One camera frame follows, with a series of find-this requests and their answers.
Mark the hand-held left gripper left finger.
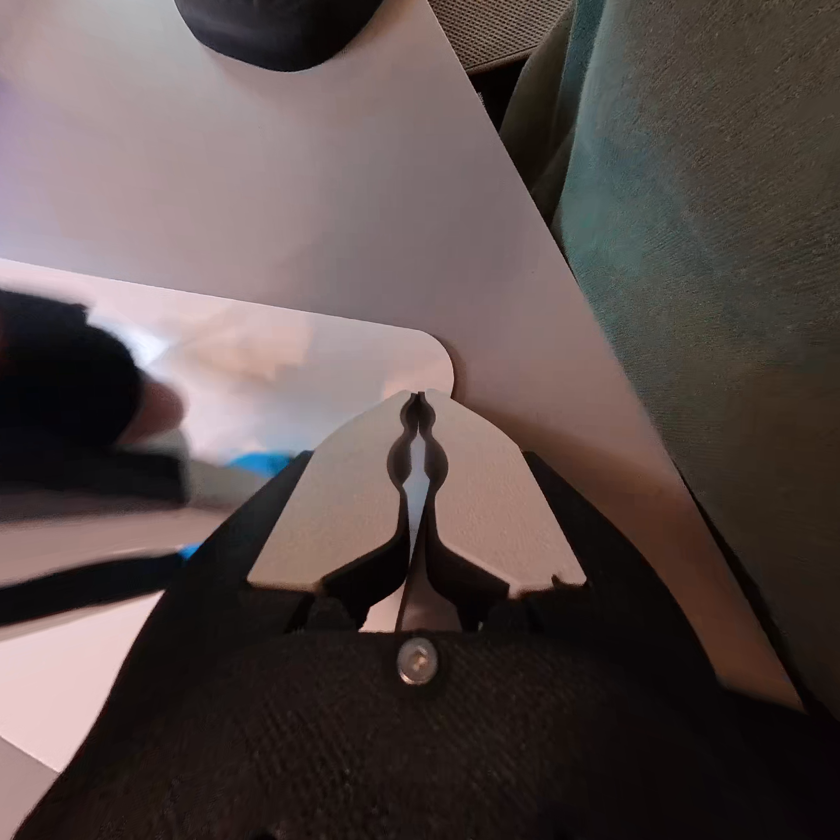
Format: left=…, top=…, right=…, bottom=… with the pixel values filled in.
left=248, top=391, right=420, bottom=592

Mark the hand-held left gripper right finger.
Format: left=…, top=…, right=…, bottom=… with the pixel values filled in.
left=422, top=390, right=588, bottom=597

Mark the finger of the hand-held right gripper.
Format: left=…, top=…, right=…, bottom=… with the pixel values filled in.
left=187, top=451, right=283, bottom=509

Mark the blue whiteboard eraser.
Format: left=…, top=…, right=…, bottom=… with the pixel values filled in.
left=178, top=448, right=299, bottom=560

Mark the white whiteboard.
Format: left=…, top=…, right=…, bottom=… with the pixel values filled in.
left=0, top=258, right=456, bottom=774

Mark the black honeycomb pad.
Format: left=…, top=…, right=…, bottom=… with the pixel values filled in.
left=174, top=0, right=386, bottom=73

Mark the grey mesh chair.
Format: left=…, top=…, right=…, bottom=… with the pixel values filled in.
left=427, top=0, right=575, bottom=74

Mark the black strap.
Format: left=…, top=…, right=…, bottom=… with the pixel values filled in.
left=0, top=550, right=186, bottom=627

